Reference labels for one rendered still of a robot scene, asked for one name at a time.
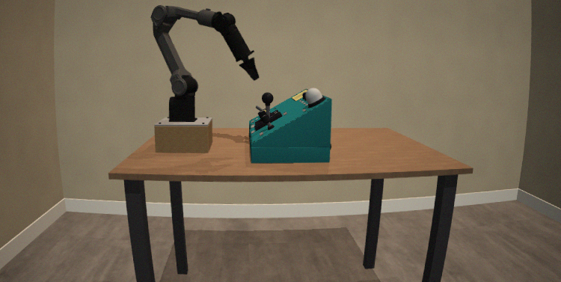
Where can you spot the teal control console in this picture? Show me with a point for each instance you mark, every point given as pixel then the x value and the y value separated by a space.
pixel 298 130

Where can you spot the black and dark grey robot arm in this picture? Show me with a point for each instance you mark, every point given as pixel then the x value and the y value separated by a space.
pixel 182 105

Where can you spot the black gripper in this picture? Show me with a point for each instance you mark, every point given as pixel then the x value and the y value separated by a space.
pixel 241 50

